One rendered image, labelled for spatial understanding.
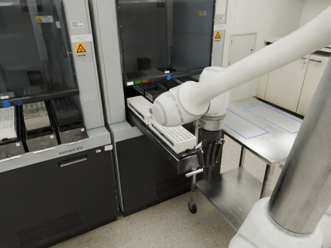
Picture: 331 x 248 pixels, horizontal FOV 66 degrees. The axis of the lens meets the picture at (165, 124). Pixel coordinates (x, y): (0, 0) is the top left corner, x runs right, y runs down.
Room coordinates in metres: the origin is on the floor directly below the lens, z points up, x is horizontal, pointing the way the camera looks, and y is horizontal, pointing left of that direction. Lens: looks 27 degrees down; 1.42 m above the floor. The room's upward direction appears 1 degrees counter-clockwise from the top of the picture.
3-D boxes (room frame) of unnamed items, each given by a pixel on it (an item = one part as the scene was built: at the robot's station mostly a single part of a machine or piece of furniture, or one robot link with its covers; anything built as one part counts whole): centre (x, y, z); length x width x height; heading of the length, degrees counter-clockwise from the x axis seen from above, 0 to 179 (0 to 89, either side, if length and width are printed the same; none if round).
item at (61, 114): (1.24, 0.52, 0.85); 0.12 x 0.02 x 0.06; 118
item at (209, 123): (0.80, -0.16, 1.03); 0.09 x 0.09 x 0.06
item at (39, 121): (1.17, 0.66, 0.85); 0.12 x 0.02 x 0.06; 119
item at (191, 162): (1.18, 0.04, 0.78); 0.73 x 0.14 x 0.09; 28
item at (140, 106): (1.34, 0.12, 0.83); 0.30 x 0.10 x 0.06; 28
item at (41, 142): (1.37, 0.77, 0.78); 0.73 x 0.14 x 0.09; 28
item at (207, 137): (0.80, -0.16, 0.96); 0.08 x 0.07 x 0.09; 118
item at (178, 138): (1.06, -0.02, 0.83); 0.30 x 0.10 x 0.06; 28
